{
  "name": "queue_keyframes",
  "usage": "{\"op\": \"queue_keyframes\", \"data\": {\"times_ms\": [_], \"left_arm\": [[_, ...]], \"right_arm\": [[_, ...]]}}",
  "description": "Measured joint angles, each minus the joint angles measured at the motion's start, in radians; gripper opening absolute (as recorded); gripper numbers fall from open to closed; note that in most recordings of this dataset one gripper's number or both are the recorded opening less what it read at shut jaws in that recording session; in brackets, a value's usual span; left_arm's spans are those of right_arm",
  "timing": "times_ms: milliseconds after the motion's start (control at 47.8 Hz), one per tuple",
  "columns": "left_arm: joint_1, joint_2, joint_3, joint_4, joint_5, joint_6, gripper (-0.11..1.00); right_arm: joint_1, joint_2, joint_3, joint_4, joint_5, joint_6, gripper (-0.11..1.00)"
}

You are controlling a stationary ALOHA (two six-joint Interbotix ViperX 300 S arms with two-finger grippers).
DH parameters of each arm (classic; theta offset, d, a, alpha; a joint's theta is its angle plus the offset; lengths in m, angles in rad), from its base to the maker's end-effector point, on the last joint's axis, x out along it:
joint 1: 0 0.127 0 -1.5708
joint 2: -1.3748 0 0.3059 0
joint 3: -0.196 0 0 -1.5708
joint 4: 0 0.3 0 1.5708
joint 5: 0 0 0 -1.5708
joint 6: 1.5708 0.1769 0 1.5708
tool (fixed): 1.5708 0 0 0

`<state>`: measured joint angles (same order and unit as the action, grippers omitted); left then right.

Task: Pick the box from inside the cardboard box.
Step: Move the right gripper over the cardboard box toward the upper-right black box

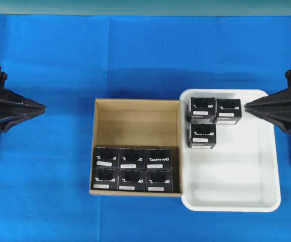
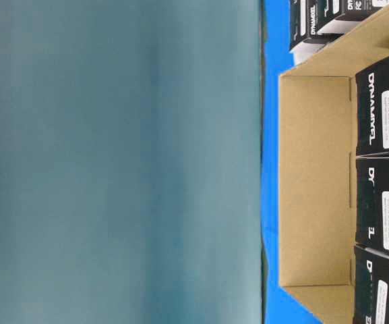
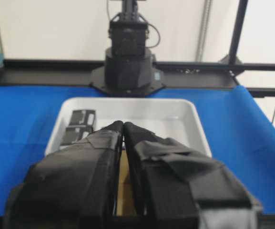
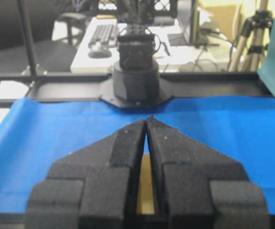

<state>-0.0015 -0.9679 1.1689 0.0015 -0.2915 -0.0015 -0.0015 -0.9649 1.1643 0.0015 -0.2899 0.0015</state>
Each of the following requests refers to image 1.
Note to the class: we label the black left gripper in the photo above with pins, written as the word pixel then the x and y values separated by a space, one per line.
pixel 10 99

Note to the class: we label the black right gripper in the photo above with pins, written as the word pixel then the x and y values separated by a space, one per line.
pixel 277 101

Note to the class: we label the black box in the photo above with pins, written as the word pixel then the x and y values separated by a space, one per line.
pixel 133 159
pixel 159 181
pixel 105 179
pixel 106 157
pixel 159 159
pixel 132 180

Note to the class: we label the black box tray top-right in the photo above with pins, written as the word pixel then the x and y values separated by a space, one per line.
pixel 228 111

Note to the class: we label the black box tray top-left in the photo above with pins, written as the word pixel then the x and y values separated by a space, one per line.
pixel 202 110

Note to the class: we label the black box tray lower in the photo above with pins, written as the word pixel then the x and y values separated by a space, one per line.
pixel 202 136

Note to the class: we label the brown cardboard box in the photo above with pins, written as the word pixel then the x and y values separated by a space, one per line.
pixel 140 123

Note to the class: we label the white plastic tray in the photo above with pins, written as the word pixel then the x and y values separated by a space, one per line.
pixel 240 173

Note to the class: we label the blue table cloth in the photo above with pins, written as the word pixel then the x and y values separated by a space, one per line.
pixel 66 62

